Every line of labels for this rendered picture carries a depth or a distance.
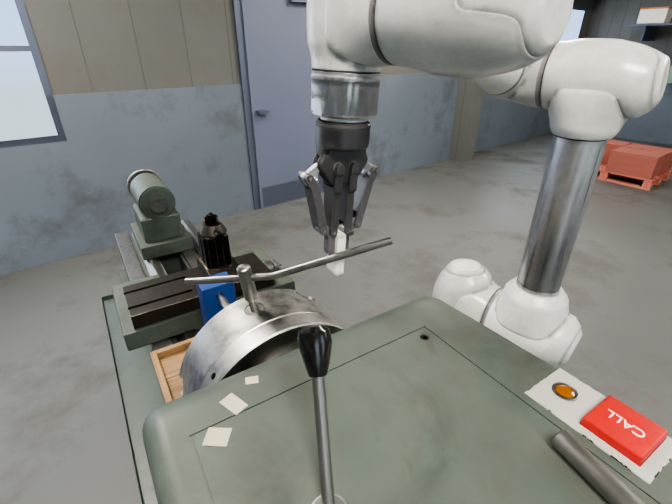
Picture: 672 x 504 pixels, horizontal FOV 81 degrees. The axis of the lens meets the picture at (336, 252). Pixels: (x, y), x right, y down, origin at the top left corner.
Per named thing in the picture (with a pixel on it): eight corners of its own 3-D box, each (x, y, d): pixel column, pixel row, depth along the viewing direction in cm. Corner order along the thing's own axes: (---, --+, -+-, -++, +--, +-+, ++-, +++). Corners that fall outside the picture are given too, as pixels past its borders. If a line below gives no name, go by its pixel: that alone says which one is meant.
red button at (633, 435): (662, 443, 43) (670, 430, 42) (636, 471, 40) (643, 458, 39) (604, 405, 47) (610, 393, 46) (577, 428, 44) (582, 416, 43)
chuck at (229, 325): (358, 400, 86) (346, 284, 69) (220, 488, 72) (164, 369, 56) (336, 374, 92) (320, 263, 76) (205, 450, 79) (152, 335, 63)
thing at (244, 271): (250, 326, 67) (234, 271, 61) (252, 318, 69) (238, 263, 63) (262, 326, 67) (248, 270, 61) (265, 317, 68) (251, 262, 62)
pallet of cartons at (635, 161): (669, 179, 540) (681, 149, 521) (651, 191, 496) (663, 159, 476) (581, 162, 617) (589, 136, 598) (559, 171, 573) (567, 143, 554)
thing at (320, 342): (343, 373, 37) (343, 333, 35) (312, 388, 35) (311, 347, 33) (321, 349, 40) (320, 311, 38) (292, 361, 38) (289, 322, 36)
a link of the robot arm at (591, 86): (498, 322, 121) (576, 357, 107) (474, 348, 110) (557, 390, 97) (567, 39, 85) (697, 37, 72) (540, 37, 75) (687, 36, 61)
